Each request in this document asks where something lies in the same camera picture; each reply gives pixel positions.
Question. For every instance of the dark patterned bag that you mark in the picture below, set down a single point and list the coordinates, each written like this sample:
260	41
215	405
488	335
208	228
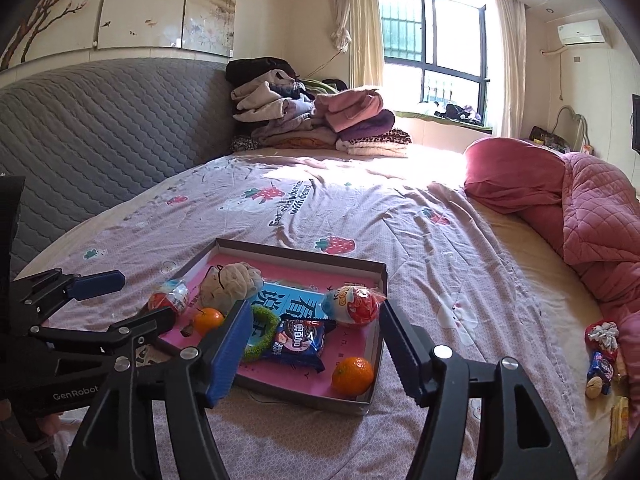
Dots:
547	137

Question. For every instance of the dark clothing heap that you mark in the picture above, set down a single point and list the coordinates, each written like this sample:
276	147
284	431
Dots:
457	112

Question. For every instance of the black framed window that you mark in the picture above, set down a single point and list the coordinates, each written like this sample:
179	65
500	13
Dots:
430	55

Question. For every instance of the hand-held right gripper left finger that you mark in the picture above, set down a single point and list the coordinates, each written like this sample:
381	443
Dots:
232	355

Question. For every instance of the shallow grey cardboard box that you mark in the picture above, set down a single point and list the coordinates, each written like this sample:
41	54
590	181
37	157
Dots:
300	259

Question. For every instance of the black television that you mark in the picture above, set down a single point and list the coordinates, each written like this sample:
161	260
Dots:
636	122

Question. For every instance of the white air conditioner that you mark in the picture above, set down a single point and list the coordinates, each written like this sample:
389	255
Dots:
581	34

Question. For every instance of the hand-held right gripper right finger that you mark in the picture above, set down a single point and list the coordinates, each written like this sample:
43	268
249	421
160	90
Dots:
402	350

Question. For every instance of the floral wall painting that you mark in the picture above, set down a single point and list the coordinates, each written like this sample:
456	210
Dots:
140	5

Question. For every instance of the grey quilted headboard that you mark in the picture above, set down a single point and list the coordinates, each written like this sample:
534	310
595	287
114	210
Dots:
110	130

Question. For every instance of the small blue snack packet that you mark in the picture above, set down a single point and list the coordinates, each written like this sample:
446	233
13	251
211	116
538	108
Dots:
604	367

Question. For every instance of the beige mesh bath pouf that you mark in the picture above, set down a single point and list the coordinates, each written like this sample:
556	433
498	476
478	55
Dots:
235	280

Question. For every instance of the beige bed sheet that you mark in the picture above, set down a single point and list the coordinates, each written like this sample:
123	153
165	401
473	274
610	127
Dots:
540	280

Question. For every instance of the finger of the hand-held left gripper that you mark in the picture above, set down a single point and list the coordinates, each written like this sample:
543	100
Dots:
97	282
140	330

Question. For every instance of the person's left hand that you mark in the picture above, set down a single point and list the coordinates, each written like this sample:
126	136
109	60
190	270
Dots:
52	422

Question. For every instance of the white curved metal frame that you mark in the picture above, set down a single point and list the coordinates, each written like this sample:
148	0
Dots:
561	116

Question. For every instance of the blue cookie packet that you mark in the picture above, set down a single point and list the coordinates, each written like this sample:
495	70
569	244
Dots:
295	342

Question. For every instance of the blue and red surprise egg toy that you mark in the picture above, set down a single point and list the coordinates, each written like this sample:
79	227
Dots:
355	306

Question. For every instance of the pink pillow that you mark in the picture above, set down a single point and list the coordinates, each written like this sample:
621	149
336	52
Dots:
510	175

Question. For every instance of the strawberry printed bed sheet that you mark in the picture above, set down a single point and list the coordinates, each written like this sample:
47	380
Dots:
425	260

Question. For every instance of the yellow packet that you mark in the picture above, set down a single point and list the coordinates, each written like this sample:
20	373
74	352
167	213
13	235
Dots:
620	420

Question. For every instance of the pile of folded clothes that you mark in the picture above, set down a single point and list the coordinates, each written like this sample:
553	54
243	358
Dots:
310	110

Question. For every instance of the red white knitted toy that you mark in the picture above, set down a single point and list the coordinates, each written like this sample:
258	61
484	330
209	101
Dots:
602	336

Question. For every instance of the orange tangerine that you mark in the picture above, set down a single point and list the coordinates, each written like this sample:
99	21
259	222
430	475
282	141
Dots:
209	321
352	376

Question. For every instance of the beige curtain with tassel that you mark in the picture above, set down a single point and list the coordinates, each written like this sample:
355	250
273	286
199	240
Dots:
365	25

